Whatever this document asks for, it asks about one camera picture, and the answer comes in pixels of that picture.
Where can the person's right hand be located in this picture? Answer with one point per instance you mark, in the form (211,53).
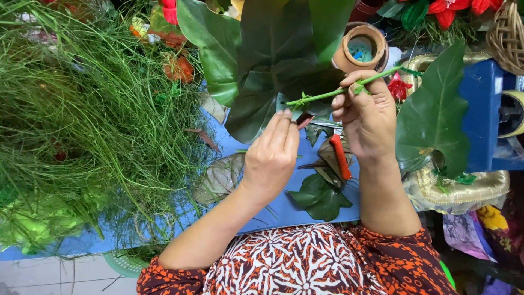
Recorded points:
(370,119)

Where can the person's left hand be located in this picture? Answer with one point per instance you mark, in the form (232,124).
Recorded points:
(270,159)

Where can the person's right fingers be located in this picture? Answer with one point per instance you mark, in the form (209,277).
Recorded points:
(348,102)

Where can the person's left fingers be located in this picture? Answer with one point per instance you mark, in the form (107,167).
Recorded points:
(281,127)

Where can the teal floral tape piece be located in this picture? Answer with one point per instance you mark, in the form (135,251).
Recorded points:
(282,104)

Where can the green artificial flower stem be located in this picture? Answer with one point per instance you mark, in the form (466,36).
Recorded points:
(323,96)

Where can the dark green heart-shaped leaf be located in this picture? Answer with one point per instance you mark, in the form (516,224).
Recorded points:
(256,106)

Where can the small red artificial flower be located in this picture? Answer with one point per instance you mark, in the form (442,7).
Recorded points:
(398,87)

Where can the brown clay pot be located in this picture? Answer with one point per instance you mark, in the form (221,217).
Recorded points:
(360,48)

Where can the brown dried leaves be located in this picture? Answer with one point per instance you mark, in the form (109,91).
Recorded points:
(329,157)

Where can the bright green narrow leaf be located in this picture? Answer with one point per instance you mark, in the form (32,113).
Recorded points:
(329,24)

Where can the pale dried leaf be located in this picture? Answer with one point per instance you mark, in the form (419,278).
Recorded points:
(219,178)

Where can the small lobed dark green leaf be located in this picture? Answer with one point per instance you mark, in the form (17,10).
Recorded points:
(321,198)

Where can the large pointed green leaf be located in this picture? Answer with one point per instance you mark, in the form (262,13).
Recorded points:
(434,119)

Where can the broad dark green artificial leaf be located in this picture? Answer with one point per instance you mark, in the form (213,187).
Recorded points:
(278,37)

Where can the glossy green artificial leaf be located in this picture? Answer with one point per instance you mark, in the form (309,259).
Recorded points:
(213,49)

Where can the orange artificial flower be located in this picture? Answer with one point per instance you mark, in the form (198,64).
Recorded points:
(179,68)

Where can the person's orange patterned dress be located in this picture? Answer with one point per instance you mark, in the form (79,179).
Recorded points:
(299,262)

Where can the bunch of red artificial flowers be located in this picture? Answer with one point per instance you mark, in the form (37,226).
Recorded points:
(450,10)

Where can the blue plastic stool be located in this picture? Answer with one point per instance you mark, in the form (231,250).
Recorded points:
(485,114)

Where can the gold fabric tray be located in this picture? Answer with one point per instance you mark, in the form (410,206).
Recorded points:
(462,190)

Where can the red artificial flower petal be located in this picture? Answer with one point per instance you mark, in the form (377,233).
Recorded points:
(169,11)

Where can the yellow tape roll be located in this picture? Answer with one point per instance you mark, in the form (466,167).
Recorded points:
(511,114)

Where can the wicker basket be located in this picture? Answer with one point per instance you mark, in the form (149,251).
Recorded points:
(507,37)

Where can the heap of colourful cloths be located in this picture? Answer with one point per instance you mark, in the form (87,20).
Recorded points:
(483,235)

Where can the heap of green artificial grass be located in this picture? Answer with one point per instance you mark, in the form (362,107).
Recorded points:
(90,123)

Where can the green plastic basket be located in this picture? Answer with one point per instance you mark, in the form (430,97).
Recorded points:
(123,264)

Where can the bright green fabric leaves heap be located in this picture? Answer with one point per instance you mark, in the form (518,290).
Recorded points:
(37,223)

